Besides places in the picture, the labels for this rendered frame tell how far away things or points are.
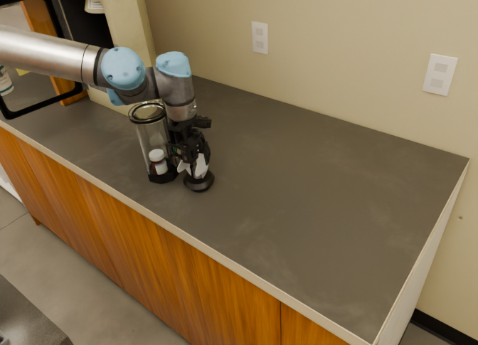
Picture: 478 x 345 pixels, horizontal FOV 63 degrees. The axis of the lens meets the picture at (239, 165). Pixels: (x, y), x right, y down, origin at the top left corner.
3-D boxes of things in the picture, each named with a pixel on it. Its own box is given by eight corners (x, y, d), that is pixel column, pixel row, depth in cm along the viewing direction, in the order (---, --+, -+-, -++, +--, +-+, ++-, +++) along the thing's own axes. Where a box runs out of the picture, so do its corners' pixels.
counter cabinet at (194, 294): (121, 168, 280) (81, 46, 224) (408, 325, 173) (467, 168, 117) (35, 224, 240) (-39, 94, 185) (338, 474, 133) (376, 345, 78)
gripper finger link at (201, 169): (194, 188, 107) (185, 161, 102) (203, 174, 112) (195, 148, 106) (203, 189, 106) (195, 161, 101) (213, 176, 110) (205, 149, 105)
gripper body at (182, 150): (168, 161, 102) (158, 122, 95) (184, 143, 108) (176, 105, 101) (193, 167, 100) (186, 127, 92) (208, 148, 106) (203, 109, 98)
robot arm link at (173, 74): (150, 52, 90) (186, 47, 91) (159, 95, 97) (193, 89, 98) (152, 66, 84) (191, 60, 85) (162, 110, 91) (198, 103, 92)
